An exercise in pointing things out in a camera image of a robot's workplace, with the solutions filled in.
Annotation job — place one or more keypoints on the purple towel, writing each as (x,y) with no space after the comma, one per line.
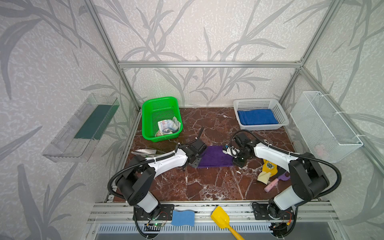
(214,157)

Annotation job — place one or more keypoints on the pink item in wire basket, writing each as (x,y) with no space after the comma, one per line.
(321,151)

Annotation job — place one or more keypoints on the yellow packet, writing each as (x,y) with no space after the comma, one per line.
(269,167)

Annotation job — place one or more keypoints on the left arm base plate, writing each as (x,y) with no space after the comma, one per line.
(161,213)

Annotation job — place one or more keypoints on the white light-blue towel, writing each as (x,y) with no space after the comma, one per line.
(167,127)

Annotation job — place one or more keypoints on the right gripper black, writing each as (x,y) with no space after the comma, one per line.
(237,160)

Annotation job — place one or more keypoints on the clear acrylic wall shelf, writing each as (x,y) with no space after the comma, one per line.
(78,139)

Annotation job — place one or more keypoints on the white wire wall basket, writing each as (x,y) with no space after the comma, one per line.
(321,124)

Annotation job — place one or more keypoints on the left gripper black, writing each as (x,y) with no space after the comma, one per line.
(195,159)

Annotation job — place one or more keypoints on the silver metal trowel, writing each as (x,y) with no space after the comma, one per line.
(146,153)

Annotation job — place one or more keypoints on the purple small toy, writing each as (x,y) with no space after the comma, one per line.
(284,177)

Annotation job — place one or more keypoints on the pale yellow cloth piece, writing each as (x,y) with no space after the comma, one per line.
(264,177)

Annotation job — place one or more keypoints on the green plastic basket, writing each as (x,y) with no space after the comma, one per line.
(156,110)

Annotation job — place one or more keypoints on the blue sponge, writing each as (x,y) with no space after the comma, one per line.
(183,218)

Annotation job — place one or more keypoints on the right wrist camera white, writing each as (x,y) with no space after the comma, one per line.
(230,150)

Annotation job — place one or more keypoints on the yellow plastic shovel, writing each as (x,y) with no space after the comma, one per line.
(222,219)

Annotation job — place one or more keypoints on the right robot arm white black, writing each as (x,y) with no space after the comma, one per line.
(310,177)

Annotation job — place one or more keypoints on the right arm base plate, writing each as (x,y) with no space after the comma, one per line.
(271,212)

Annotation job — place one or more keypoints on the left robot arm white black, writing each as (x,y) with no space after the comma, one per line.
(134,182)

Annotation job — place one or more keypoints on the blue towel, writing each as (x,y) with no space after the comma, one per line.
(257,117)

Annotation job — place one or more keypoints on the small circuit board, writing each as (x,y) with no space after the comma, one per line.
(154,227)

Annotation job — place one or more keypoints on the white plastic basket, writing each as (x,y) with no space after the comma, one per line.
(255,104)

